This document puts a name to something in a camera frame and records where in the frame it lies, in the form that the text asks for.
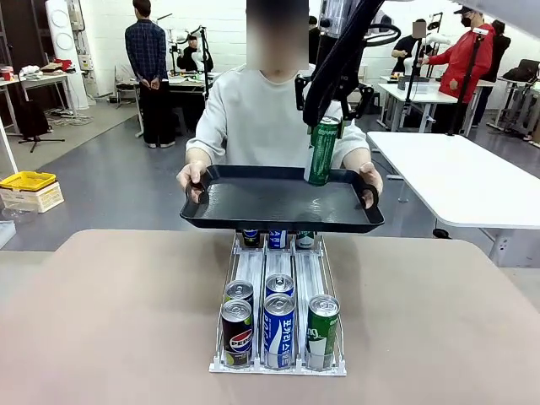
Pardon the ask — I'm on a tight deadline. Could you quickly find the white plastic crate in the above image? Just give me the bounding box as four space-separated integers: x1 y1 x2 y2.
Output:
0 181 65 214

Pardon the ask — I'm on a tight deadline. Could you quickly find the person's left hand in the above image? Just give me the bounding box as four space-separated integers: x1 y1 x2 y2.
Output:
359 162 385 210

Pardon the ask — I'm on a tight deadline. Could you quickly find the black camera pole stand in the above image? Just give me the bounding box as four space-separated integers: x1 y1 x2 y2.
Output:
445 25 491 137

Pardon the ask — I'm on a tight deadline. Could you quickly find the black right arm cable sleeve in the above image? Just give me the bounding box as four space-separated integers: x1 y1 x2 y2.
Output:
302 0 386 127

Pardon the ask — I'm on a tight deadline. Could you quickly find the man in plaid shirt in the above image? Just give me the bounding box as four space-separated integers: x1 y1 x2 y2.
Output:
124 0 177 149

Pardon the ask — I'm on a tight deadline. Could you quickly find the black tripod stand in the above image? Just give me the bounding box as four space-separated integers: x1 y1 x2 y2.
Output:
16 99 67 154

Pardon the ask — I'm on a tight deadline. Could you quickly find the large white table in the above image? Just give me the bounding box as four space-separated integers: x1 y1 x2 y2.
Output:
365 130 540 269

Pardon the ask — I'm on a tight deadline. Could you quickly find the person's right forearm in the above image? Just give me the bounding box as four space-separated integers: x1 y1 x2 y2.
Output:
186 147 213 169

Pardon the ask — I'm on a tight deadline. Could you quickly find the yellow plastic crate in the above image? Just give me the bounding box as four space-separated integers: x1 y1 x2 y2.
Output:
0 170 58 194

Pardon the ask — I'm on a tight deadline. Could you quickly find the person in grey sweatshirt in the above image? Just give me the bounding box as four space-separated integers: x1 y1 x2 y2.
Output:
185 0 372 170

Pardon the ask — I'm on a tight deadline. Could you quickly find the cluttered white desk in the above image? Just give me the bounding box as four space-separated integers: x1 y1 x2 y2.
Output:
0 69 79 137

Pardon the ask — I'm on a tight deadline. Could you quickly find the standing person in black top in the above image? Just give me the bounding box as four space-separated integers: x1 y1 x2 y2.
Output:
307 15 322 65

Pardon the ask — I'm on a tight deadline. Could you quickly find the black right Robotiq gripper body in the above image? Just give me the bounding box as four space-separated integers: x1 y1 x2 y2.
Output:
316 35 361 105

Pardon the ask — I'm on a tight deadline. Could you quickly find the person's left forearm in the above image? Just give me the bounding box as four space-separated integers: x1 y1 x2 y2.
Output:
342 147 373 169

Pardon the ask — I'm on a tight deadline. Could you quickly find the black plastic serving tray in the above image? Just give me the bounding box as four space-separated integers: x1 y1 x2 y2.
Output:
179 164 386 235

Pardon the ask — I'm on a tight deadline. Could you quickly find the blue Pocari Sweat can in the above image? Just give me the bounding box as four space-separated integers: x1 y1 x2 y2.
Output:
267 229 288 250
265 273 295 299
262 293 296 371

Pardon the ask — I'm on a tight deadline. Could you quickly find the seated person with cap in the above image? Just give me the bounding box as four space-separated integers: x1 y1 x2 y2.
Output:
175 35 215 73

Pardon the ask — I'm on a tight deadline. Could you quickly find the white background desk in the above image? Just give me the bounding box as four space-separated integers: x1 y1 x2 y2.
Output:
376 81 460 132

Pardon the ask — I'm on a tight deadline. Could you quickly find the seated person in black shirt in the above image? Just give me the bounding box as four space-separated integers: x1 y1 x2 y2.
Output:
391 19 432 76

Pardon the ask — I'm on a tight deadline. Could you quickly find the white standing air conditioner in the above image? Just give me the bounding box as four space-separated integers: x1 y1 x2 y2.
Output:
44 0 92 109

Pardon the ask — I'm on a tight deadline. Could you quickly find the person's right hand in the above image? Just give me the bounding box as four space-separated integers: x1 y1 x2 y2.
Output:
175 162 210 205

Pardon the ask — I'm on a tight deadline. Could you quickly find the long-haired person in black clothes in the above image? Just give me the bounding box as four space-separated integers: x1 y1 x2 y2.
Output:
472 19 512 128

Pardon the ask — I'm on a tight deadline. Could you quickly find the person in red jacket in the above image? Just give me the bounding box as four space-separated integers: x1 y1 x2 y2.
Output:
428 6 495 128

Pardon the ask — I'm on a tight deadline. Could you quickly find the green soda can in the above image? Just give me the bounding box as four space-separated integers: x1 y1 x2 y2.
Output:
307 116 342 186
294 230 316 250
306 294 341 371

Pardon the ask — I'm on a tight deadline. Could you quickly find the clear acrylic can rack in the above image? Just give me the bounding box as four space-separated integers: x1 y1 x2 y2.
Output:
208 229 348 376

